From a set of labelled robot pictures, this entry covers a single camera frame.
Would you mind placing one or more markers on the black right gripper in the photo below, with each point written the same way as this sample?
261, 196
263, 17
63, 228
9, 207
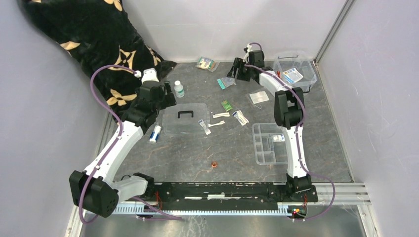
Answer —
237, 63

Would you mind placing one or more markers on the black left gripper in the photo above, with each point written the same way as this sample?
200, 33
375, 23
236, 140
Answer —
168, 99

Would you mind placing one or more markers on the white bottle green label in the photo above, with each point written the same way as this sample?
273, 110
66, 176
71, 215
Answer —
179, 89

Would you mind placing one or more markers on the teal item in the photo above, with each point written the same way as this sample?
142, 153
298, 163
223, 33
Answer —
226, 82

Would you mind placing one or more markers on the small green packet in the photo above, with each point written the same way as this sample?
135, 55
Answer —
226, 105

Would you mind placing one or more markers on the blue white bandage roll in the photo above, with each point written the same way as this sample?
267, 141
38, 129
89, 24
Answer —
155, 134

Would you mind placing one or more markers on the white blue medicine card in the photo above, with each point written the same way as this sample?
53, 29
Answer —
292, 75

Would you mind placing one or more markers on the clear plastic storage box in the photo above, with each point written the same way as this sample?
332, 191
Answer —
296, 59

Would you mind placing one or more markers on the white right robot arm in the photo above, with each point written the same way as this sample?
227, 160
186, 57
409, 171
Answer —
289, 115

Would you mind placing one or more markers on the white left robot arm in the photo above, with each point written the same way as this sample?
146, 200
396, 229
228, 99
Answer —
95, 189

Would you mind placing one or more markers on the gauze pad in clear bag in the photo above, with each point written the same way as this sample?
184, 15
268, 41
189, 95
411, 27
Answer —
260, 98

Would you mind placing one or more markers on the colourful bandage packet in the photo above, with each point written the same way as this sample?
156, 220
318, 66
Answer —
207, 64

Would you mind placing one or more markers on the white plaster strip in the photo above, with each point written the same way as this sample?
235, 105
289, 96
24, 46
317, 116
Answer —
226, 114

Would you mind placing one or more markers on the white blue wipe sachet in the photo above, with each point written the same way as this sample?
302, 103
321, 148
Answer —
204, 126

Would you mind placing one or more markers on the clear compartment organizer tray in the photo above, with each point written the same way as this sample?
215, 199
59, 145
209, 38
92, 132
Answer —
266, 151

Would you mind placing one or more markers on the black floral plush blanket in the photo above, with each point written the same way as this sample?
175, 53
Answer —
100, 37

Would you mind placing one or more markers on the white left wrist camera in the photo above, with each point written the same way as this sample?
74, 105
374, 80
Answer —
149, 75

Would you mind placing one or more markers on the clear box lid black handle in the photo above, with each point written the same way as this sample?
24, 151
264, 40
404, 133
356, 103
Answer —
185, 119

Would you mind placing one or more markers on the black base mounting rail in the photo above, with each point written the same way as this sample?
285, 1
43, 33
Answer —
230, 196

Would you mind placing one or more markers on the white slotted cable duct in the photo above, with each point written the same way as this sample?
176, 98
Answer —
138, 208

